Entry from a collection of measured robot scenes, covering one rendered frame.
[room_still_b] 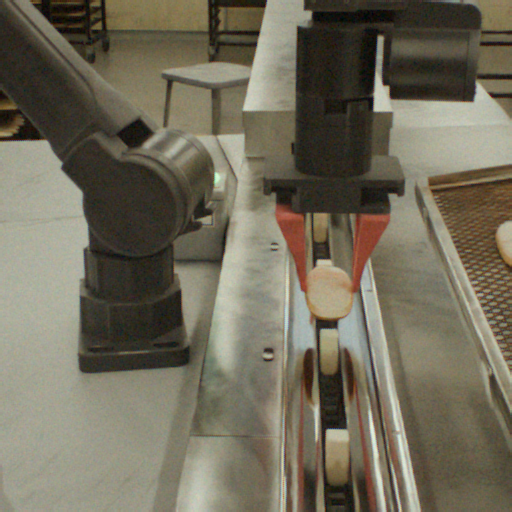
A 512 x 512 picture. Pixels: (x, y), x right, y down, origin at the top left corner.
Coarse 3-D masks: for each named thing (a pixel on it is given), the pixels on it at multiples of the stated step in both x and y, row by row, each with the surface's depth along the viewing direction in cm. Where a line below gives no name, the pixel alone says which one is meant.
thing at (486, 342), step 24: (480, 168) 97; (504, 168) 97; (432, 192) 97; (504, 192) 94; (432, 216) 90; (456, 216) 90; (480, 216) 89; (456, 240) 84; (480, 240) 83; (456, 264) 79; (480, 264) 79; (504, 264) 78; (456, 288) 74; (480, 312) 70; (480, 336) 64; (504, 336) 67; (504, 360) 63; (504, 384) 60; (504, 408) 57
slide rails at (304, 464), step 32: (288, 320) 79; (352, 320) 79; (288, 352) 73; (352, 352) 73; (288, 384) 69; (352, 384) 69; (288, 416) 65; (352, 416) 65; (288, 448) 61; (320, 448) 61; (352, 448) 61; (288, 480) 58; (320, 480) 58; (352, 480) 58; (384, 480) 58
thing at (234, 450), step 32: (256, 160) 119; (256, 192) 107; (256, 224) 97; (224, 256) 89; (256, 256) 88; (224, 288) 82; (256, 288) 82; (224, 320) 76; (256, 320) 76; (224, 352) 71; (256, 352) 71; (224, 384) 66; (256, 384) 66; (224, 416) 62; (256, 416) 62; (192, 448) 59; (224, 448) 59; (256, 448) 59; (192, 480) 56; (224, 480) 56; (256, 480) 56
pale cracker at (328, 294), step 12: (312, 276) 78; (324, 276) 78; (336, 276) 78; (348, 276) 79; (312, 288) 76; (324, 288) 76; (336, 288) 76; (348, 288) 76; (312, 300) 74; (324, 300) 74; (336, 300) 74; (348, 300) 74; (312, 312) 73; (324, 312) 73; (336, 312) 73; (348, 312) 73
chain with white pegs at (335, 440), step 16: (320, 224) 98; (320, 240) 98; (320, 256) 95; (320, 320) 81; (320, 336) 72; (336, 336) 71; (320, 352) 72; (336, 352) 72; (320, 368) 72; (336, 368) 72; (320, 384) 71; (336, 384) 71; (320, 400) 69; (336, 400) 69; (320, 416) 68; (336, 416) 67; (336, 432) 59; (336, 448) 58; (336, 464) 59; (336, 480) 59; (336, 496) 58
